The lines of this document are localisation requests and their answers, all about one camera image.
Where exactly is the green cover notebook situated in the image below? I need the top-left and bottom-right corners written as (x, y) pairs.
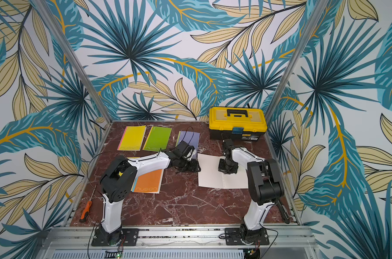
top-left (143, 126), bottom-right (172, 152)

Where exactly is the orange cover notebook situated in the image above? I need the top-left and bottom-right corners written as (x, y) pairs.
top-left (131, 169), bottom-right (164, 194)

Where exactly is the yellow notebook pink spine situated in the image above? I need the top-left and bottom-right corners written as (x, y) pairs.
top-left (118, 126), bottom-right (146, 151)

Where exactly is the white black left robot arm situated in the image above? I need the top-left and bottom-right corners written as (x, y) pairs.
top-left (100, 151), bottom-right (201, 243)

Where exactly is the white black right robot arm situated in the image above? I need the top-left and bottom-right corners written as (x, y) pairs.
top-left (218, 146), bottom-right (285, 244)

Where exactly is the yellow black toolbox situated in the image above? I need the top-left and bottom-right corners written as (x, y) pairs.
top-left (209, 107), bottom-right (267, 141)

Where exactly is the black utility knife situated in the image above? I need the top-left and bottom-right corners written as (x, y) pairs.
top-left (276, 199), bottom-right (291, 224)

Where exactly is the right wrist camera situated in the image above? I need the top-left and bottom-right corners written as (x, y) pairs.
top-left (223, 139), bottom-right (236, 156)

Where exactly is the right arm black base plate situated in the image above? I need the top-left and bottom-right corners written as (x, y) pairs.
top-left (223, 226), bottom-right (269, 246)

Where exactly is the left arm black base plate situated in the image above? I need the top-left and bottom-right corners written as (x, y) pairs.
top-left (91, 228), bottom-right (139, 247)

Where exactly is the orange handled screwdriver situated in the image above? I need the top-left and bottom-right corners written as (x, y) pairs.
top-left (79, 186), bottom-right (97, 223)

